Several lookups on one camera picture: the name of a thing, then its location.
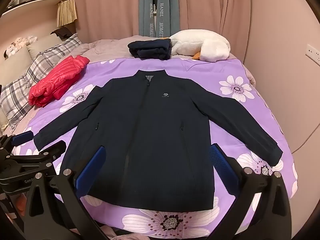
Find purple floral blanket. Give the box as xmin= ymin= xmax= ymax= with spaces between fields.
xmin=11 ymin=56 xmax=299 ymax=239

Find cream pillow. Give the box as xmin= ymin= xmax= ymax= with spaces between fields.
xmin=27 ymin=34 xmax=68 ymax=60
xmin=0 ymin=46 xmax=33 ymax=85

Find white goose plush toy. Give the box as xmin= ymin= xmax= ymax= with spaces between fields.
xmin=169 ymin=29 xmax=231 ymax=62

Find red down jacket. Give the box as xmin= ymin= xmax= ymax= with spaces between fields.
xmin=28 ymin=55 xmax=90 ymax=108

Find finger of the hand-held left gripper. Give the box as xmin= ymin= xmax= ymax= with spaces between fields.
xmin=5 ymin=140 xmax=67 ymax=174
xmin=0 ymin=131 xmax=34 ymax=155

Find white wall socket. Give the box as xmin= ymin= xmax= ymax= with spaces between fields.
xmin=306 ymin=44 xmax=320 ymax=64

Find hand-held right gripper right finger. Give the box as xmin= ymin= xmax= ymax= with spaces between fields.
xmin=207 ymin=142 xmax=293 ymax=240

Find greyish pink bed sheet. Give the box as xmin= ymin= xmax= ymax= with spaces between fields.
xmin=75 ymin=35 xmax=247 ymax=64

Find dark brown headboard object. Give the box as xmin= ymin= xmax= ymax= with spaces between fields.
xmin=51 ymin=27 xmax=72 ymax=39

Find folded navy clothes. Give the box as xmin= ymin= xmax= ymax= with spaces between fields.
xmin=127 ymin=39 xmax=172 ymax=61

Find white sheep plush toy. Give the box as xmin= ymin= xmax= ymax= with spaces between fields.
xmin=12 ymin=35 xmax=38 ymax=48

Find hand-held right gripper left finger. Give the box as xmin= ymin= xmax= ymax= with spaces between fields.
xmin=24 ymin=146 xmax=110 ymax=240

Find navy zip jacket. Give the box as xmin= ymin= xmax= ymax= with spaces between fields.
xmin=33 ymin=69 xmax=284 ymax=212

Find grey plaid pillow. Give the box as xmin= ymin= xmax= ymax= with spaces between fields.
xmin=0 ymin=33 xmax=83 ymax=132

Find pink curtain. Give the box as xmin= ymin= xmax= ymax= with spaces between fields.
xmin=72 ymin=0 xmax=273 ymax=55

